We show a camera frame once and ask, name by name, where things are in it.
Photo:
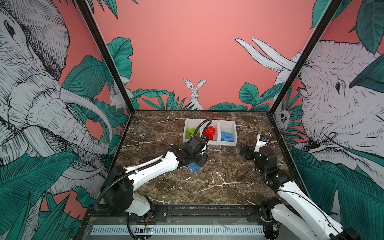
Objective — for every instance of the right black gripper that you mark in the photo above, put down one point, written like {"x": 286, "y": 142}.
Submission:
{"x": 244, "y": 151}

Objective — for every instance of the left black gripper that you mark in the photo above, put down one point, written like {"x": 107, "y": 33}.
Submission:
{"x": 202, "y": 163}

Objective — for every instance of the green brick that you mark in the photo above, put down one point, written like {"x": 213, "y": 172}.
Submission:
{"x": 190, "y": 132}

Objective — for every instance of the red brick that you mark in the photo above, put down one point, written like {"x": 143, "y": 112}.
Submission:
{"x": 211, "y": 132}

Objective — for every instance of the white three-compartment bin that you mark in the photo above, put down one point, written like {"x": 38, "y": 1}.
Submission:
{"x": 220, "y": 132}

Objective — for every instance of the blue brick bottom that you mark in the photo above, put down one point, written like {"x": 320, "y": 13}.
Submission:
{"x": 227, "y": 137}

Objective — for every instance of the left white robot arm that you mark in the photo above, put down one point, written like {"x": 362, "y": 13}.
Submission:
{"x": 118, "y": 192}

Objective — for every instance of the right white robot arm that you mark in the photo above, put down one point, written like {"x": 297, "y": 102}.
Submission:
{"x": 306, "y": 220}

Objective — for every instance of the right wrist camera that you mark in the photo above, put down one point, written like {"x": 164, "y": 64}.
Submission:
{"x": 262, "y": 140}

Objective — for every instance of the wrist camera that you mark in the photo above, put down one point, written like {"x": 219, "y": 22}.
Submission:
{"x": 262, "y": 140}
{"x": 206, "y": 139}

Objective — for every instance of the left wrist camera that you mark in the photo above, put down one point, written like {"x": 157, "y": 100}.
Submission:
{"x": 206, "y": 139}

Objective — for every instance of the black mounting rail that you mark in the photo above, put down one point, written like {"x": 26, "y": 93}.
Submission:
{"x": 216, "y": 215}

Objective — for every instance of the white slotted cable duct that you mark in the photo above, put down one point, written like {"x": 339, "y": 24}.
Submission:
{"x": 177, "y": 230}

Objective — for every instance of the right black frame post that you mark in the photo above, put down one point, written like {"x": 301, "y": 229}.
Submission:
{"x": 324, "y": 21}

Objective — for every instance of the black frame post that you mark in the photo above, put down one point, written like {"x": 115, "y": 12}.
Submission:
{"x": 98, "y": 38}
{"x": 324, "y": 21}

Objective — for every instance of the left black frame post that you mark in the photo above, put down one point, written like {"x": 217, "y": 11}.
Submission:
{"x": 98, "y": 38}

